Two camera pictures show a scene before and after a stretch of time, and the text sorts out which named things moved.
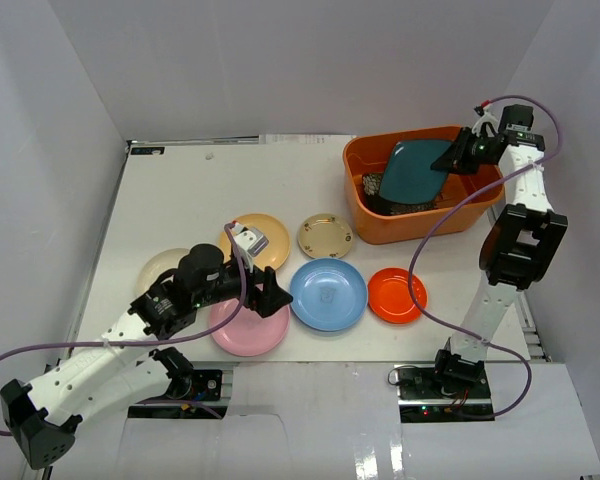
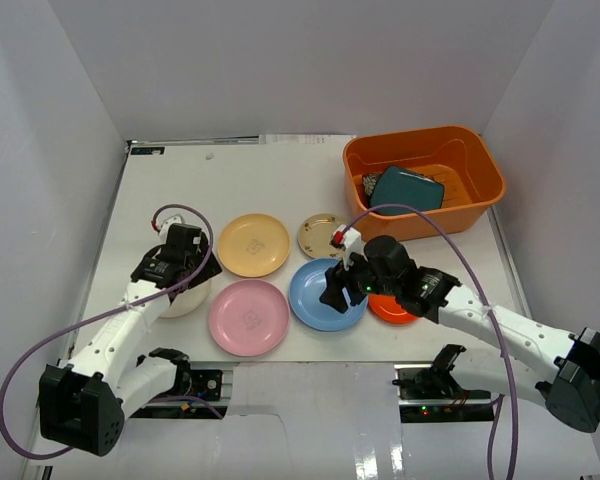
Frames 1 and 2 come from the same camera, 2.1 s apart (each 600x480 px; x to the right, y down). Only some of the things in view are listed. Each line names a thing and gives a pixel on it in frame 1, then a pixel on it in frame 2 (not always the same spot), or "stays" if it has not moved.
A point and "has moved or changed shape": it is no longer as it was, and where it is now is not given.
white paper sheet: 305,138 stays
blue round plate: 328,294 stays
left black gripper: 256,293 -> 206,265
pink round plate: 247,333 stays
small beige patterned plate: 325,236 stays
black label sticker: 146,150 stays
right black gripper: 459,148 -> 336,280
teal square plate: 408,176 has moved or changed shape
